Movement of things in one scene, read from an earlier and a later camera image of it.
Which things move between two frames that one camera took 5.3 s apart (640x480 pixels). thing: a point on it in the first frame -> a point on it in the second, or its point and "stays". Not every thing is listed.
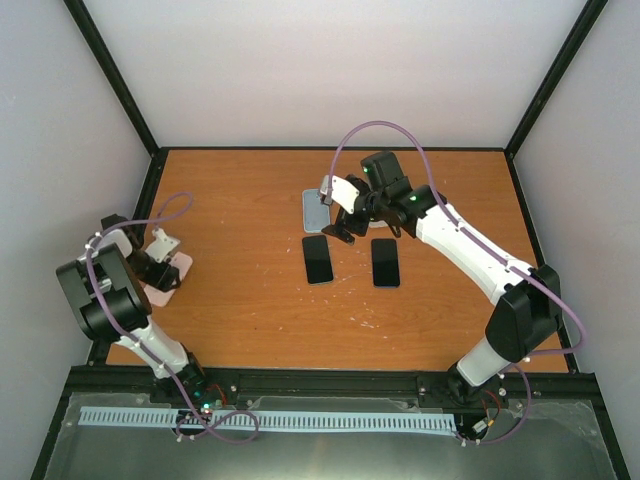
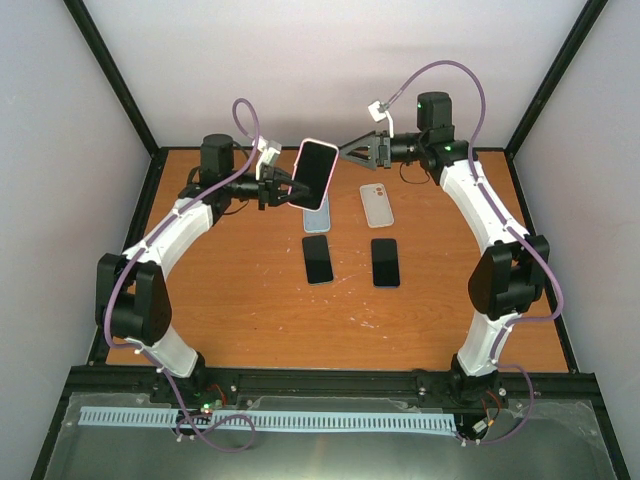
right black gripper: (338, 231) -> (379, 156)
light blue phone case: (315, 214) stays
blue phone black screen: (385, 264) stays
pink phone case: (182, 262) -> (314, 166)
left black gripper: (162, 278) -> (271, 188)
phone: (317, 260) stays
